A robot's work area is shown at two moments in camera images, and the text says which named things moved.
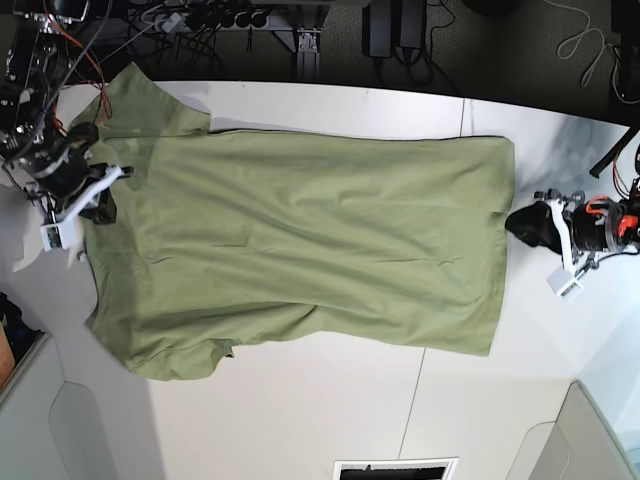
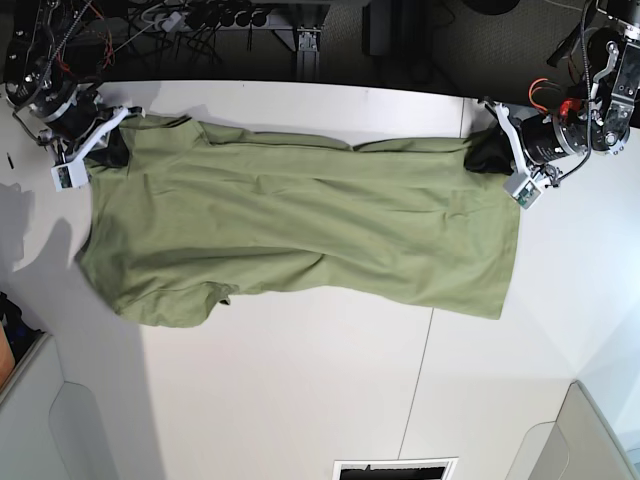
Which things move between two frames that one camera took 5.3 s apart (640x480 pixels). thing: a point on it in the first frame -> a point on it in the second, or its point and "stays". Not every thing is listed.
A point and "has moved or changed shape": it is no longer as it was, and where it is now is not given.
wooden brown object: (7, 359) stays
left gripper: (62, 176) -> (75, 122)
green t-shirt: (225, 238) has moved or changed shape
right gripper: (590, 225) -> (540, 141)
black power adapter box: (387, 24) stays
